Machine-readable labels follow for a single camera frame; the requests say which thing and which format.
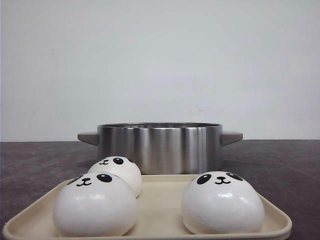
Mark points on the panda bun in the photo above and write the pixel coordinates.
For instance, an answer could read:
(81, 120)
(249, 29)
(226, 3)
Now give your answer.
(94, 205)
(219, 202)
(122, 167)

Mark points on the stainless steel steamer pot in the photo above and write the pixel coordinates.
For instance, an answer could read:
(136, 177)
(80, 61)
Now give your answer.
(164, 148)

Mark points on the cream rectangular tray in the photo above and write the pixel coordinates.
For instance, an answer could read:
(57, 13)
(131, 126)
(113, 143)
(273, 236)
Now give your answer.
(159, 216)

